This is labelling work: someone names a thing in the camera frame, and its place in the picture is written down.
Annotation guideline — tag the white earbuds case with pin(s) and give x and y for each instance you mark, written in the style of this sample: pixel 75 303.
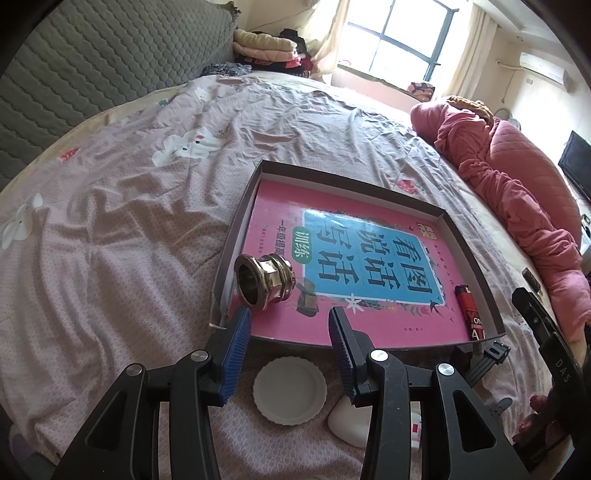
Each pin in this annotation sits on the white earbuds case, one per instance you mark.
pixel 348 422

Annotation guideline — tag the red lighter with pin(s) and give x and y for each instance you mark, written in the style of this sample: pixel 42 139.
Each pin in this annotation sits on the red lighter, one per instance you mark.
pixel 468 309

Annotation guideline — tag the dark patterned cloth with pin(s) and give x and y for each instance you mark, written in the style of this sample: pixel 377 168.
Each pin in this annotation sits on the dark patterned cloth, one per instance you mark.
pixel 226 70

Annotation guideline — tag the white air conditioner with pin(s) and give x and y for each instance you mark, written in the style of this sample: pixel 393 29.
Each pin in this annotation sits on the white air conditioner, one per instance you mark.
pixel 542 68

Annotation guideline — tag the window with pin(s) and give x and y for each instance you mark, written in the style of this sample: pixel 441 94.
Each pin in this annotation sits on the window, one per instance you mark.
pixel 406 32

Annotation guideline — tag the brass pipe fitting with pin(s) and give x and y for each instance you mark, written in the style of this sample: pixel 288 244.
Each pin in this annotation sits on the brass pipe fitting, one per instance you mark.
pixel 265 279

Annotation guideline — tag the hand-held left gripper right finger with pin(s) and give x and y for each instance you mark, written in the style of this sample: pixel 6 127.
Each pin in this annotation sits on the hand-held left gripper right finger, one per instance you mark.
pixel 341 355

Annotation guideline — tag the white round plastic lid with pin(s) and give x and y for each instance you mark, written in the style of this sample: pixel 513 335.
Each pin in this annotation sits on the white round plastic lid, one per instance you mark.
pixel 290 391

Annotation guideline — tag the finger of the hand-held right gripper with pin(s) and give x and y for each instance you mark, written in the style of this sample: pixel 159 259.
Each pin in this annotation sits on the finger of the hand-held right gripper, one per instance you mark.
pixel 551 346

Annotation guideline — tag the pink rabbit print bed sheet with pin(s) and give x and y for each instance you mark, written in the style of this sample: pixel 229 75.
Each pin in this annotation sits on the pink rabbit print bed sheet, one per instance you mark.
pixel 138 230

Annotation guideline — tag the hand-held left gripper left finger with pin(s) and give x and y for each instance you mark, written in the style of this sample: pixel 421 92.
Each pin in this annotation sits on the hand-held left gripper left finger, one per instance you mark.
pixel 235 355

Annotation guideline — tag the pile of folded clothes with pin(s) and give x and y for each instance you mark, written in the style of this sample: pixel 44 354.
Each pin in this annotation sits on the pile of folded clothes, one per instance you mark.
pixel 268 48

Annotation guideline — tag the small dark rectangular object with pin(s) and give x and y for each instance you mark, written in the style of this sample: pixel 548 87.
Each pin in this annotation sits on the small dark rectangular object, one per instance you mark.
pixel 531 279

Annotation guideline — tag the person's right hand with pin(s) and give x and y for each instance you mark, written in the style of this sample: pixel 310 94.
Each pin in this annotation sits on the person's right hand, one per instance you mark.
pixel 526 424

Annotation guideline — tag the black digital wrist watch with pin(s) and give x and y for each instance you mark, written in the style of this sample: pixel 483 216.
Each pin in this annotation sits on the black digital wrist watch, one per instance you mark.
pixel 491 357

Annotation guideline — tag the pink exercise book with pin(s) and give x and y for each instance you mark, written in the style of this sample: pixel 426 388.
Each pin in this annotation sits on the pink exercise book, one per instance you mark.
pixel 277 221

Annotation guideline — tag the standing fan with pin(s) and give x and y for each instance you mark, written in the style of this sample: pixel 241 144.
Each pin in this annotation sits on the standing fan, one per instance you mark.
pixel 510 121

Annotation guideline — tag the grey quilted headboard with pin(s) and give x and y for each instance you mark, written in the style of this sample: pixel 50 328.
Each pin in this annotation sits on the grey quilted headboard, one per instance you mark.
pixel 92 60

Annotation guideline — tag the cream curtain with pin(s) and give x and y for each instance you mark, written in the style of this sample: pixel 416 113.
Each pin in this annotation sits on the cream curtain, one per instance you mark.
pixel 330 37
pixel 475 46

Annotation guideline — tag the white tube red label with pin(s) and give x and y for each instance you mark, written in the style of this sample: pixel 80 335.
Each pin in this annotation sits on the white tube red label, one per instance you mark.
pixel 417 427

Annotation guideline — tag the black flat television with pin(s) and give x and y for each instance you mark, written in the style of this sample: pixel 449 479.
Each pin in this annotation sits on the black flat television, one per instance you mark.
pixel 577 161

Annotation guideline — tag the patterned dark bag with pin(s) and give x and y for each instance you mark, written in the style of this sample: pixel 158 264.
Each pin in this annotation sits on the patterned dark bag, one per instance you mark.
pixel 422 91

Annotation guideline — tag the pink quilt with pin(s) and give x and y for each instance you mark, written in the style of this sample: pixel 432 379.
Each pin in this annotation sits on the pink quilt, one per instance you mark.
pixel 521 184

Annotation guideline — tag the shallow brown cardboard box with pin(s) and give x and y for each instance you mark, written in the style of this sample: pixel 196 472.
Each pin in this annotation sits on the shallow brown cardboard box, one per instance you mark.
pixel 346 177

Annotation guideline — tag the yellow knitted cloth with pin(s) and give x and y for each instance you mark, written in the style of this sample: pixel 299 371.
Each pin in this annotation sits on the yellow knitted cloth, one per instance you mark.
pixel 468 104

